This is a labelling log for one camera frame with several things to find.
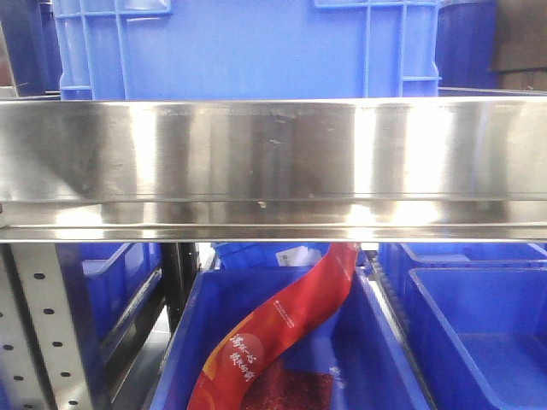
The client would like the blue bin rear centre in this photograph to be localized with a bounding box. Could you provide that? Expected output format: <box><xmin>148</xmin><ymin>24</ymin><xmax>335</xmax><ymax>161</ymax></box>
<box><xmin>211</xmin><ymin>242</ymin><xmax>330</xmax><ymax>269</ymax></box>

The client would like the blue bin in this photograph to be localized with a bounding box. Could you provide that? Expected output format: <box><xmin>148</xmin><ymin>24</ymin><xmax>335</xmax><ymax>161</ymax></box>
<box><xmin>405</xmin><ymin>268</ymin><xmax>546</xmax><ymax>409</ymax></box>
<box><xmin>150</xmin><ymin>267</ymin><xmax>428</xmax><ymax>409</ymax></box>
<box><xmin>211</xmin><ymin>242</ymin><xmax>330</xmax><ymax>269</ymax></box>
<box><xmin>78</xmin><ymin>243</ymin><xmax>162</xmax><ymax>341</ymax></box>
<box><xmin>378</xmin><ymin>243</ymin><xmax>546</xmax><ymax>298</ymax></box>

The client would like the blue bin rear right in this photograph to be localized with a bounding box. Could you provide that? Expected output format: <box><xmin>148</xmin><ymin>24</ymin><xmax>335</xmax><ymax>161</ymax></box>
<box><xmin>378</xmin><ymin>243</ymin><xmax>546</xmax><ymax>298</ymax></box>

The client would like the blue bin left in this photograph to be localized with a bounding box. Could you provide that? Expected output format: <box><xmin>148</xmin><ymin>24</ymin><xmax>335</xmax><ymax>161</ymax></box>
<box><xmin>78</xmin><ymin>243</ymin><xmax>162</xmax><ymax>341</ymax></box>

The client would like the red snack bag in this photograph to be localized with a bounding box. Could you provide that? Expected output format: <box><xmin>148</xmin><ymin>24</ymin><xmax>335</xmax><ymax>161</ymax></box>
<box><xmin>187</xmin><ymin>243</ymin><xmax>360</xmax><ymax>409</ymax></box>

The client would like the large light blue crate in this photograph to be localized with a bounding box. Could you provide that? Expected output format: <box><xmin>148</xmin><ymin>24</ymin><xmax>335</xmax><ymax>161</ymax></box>
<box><xmin>52</xmin><ymin>1</ymin><xmax>439</xmax><ymax>100</ymax></box>

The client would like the perforated steel shelf upright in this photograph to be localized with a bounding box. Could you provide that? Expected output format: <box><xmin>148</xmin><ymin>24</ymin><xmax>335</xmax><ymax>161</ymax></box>
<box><xmin>1</xmin><ymin>243</ymin><xmax>95</xmax><ymax>409</ymax></box>

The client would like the stainless steel shelf rail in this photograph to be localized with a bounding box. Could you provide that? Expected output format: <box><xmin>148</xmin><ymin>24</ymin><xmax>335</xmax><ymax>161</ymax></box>
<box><xmin>1</xmin><ymin>97</ymin><xmax>546</xmax><ymax>243</ymax></box>

